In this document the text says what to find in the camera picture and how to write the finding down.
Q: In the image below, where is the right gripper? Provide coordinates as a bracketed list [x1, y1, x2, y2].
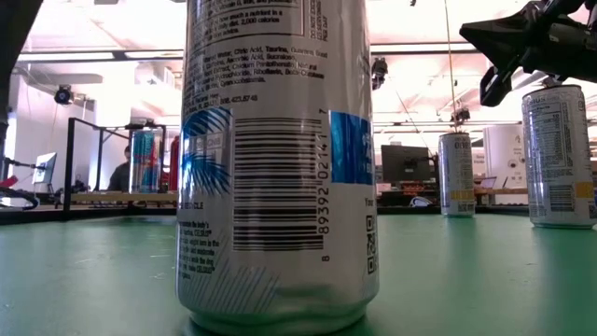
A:
[458, 0, 597, 108]

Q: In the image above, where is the white Celsius can orange print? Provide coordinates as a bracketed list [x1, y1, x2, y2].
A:
[437, 132, 477, 218]
[521, 83, 597, 230]

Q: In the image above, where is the white Celsius Arctic can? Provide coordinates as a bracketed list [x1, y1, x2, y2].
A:
[175, 0, 380, 336]

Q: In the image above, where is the teal Red Bull can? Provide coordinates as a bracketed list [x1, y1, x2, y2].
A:
[129, 130, 162, 194]

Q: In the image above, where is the wooden shelf board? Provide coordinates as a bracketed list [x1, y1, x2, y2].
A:
[69, 191, 181, 205]

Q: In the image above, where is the open laptop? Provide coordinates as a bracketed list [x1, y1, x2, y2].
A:
[479, 175, 509, 190]

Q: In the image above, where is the wooden background table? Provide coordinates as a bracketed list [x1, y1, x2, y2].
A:
[473, 186, 529, 206]

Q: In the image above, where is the black monitor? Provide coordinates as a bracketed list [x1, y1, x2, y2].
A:
[380, 144, 434, 184]

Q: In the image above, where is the green table mat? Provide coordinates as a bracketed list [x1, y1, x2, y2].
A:
[0, 212, 597, 336]

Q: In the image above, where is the person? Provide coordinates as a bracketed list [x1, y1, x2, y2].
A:
[107, 145, 132, 192]

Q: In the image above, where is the small tilted monitor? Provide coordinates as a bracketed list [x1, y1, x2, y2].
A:
[31, 151, 59, 186]

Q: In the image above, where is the yellow hanging cord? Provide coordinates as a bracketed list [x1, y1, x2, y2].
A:
[442, 0, 461, 134]

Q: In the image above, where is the black table border frame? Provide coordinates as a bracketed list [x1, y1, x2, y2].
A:
[0, 204, 533, 226]

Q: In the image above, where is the black metal shelf frame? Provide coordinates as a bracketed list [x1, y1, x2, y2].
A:
[63, 116, 168, 220]

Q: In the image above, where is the black cable loop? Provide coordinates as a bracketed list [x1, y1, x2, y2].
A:
[0, 185, 42, 212]

